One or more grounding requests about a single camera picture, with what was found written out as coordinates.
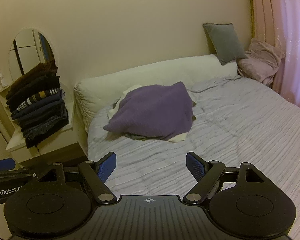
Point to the sheer pale curtain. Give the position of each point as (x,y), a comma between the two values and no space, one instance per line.
(297,55)

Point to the purple and cream knit cardigan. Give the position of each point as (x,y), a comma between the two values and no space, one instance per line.
(152,110)

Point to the crumpled pink blanket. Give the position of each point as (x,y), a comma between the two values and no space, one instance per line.
(260,60)

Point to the stack of folded dark clothes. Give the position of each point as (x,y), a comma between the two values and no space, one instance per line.
(37,102)

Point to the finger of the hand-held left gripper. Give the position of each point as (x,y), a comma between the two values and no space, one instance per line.
(1,164)

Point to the bed with grey striped cover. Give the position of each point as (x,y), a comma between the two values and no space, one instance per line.
(240,130)

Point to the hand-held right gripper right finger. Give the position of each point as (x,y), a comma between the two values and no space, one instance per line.
(195,167)

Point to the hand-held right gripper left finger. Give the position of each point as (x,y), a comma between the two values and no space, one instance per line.
(107,167)

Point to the oval wall mirror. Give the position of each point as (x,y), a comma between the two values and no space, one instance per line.
(27,50)

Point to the white dressing table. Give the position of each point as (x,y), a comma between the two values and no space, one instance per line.
(52,145)

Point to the long white pillow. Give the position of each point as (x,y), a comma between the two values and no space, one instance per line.
(152,72)

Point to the grey square pillow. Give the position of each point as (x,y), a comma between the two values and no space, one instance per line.
(225,42)

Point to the crumpled grey garment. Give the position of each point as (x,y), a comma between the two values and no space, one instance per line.
(135,136)

